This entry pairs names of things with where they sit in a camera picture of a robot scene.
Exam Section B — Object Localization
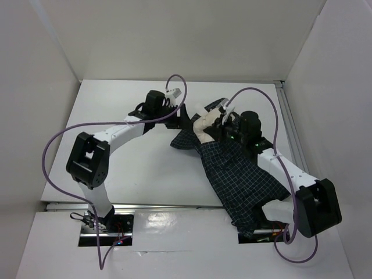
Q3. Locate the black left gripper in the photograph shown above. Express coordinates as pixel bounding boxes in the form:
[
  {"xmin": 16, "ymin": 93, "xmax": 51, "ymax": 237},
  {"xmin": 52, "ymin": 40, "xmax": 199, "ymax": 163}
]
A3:
[{"xmin": 154, "ymin": 103, "xmax": 195, "ymax": 130}]

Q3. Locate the cream white pillow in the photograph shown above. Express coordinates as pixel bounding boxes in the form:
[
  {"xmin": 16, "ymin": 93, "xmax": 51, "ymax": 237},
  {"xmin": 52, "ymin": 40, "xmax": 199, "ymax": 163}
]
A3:
[{"xmin": 193, "ymin": 108, "xmax": 221, "ymax": 144}]

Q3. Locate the dark plaid pillowcase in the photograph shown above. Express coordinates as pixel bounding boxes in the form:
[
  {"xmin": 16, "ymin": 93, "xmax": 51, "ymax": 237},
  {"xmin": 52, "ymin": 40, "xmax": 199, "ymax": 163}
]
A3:
[{"xmin": 170, "ymin": 98, "xmax": 291, "ymax": 239}]

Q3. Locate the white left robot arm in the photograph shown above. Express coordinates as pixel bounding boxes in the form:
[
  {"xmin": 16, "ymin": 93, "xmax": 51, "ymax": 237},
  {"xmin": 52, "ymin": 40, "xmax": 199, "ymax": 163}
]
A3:
[{"xmin": 66, "ymin": 88, "xmax": 191, "ymax": 232}]

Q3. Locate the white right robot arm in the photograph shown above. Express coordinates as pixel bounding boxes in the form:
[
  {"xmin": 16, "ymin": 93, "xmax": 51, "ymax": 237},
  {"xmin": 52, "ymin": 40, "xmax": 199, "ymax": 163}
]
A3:
[{"xmin": 204, "ymin": 111, "xmax": 342, "ymax": 238}]

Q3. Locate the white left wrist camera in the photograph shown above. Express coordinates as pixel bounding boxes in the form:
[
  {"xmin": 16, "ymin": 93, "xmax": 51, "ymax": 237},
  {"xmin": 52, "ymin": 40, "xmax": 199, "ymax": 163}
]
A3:
[{"xmin": 164, "ymin": 88, "xmax": 181, "ymax": 107}]

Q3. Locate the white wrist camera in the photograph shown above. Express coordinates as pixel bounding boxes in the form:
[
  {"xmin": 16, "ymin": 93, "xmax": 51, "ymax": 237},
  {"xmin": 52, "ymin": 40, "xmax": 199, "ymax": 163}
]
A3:
[
  {"xmin": 164, "ymin": 88, "xmax": 181, "ymax": 107},
  {"xmin": 217, "ymin": 98, "xmax": 235, "ymax": 124}
]

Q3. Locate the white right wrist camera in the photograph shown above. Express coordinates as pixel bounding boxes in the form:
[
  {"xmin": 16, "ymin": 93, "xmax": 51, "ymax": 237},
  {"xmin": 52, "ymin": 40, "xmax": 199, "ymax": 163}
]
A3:
[{"xmin": 217, "ymin": 98, "xmax": 235, "ymax": 124}]

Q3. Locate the aluminium side rail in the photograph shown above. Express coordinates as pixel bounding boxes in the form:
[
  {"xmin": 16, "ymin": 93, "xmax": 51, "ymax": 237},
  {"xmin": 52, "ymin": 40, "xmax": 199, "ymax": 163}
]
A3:
[{"xmin": 274, "ymin": 80, "xmax": 309, "ymax": 172}]

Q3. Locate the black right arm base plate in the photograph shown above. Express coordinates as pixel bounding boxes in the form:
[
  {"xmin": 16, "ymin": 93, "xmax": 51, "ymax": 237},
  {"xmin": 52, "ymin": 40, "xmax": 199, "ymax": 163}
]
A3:
[{"xmin": 238, "ymin": 221, "xmax": 287, "ymax": 244}]

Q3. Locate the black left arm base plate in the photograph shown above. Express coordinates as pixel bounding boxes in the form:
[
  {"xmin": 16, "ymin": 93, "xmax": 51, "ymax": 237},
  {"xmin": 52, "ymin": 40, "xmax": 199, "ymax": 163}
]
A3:
[{"xmin": 70, "ymin": 212, "xmax": 134, "ymax": 247}]

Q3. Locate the aluminium front rail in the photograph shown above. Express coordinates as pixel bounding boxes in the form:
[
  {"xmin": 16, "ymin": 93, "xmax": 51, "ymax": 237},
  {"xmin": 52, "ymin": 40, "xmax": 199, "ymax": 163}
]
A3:
[{"xmin": 46, "ymin": 202, "xmax": 223, "ymax": 212}]

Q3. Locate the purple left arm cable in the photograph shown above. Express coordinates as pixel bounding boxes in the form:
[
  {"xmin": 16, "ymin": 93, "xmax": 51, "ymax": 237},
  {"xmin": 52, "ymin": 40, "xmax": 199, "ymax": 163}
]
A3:
[{"xmin": 42, "ymin": 74, "xmax": 188, "ymax": 270}]

